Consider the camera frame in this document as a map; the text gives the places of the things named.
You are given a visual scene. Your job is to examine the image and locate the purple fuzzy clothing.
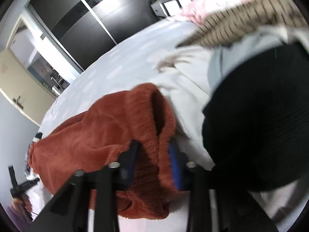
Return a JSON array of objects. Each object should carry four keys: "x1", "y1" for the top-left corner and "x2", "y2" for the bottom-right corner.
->
[{"x1": 5, "y1": 206, "x2": 28, "y2": 231}]

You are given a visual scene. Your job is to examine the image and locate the white bedside shelf unit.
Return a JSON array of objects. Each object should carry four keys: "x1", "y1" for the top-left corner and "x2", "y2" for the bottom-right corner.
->
[{"x1": 150, "y1": 0, "x2": 194, "y2": 19}]

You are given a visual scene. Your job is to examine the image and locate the person left hand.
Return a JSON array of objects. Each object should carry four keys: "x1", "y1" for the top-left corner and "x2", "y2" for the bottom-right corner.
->
[{"x1": 12, "y1": 195, "x2": 32, "y2": 213}]

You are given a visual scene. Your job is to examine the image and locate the beige door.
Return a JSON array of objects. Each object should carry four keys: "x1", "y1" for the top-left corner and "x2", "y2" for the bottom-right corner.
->
[{"x1": 1, "y1": 49, "x2": 55, "y2": 125}]

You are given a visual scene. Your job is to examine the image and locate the pink blanket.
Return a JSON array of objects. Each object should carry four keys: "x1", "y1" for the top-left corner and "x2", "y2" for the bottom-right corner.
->
[{"x1": 179, "y1": 0, "x2": 249, "y2": 26}]

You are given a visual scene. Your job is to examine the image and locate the dark sliding wardrobe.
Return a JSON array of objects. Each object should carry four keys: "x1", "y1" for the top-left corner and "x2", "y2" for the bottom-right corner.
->
[{"x1": 30, "y1": 0, "x2": 157, "y2": 70}]

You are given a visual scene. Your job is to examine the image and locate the striped beige garment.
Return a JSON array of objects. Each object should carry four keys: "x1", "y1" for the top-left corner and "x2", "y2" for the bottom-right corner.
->
[{"x1": 177, "y1": 0, "x2": 308, "y2": 47}]

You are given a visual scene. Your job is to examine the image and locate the polka dot bed sheet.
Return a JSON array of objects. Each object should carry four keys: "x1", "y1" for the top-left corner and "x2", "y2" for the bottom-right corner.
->
[{"x1": 39, "y1": 19, "x2": 197, "y2": 231}]

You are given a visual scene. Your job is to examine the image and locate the rust fleece sweater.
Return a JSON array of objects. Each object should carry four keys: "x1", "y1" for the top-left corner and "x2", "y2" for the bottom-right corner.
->
[{"x1": 28, "y1": 83, "x2": 180, "y2": 219}]

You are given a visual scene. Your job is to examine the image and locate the grey white garment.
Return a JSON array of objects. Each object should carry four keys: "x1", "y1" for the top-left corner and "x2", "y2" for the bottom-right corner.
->
[{"x1": 207, "y1": 25, "x2": 308, "y2": 95}]

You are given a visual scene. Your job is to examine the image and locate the black garment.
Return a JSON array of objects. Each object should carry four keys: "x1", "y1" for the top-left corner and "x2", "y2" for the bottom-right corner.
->
[{"x1": 202, "y1": 42, "x2": 308, "y2": 192}]

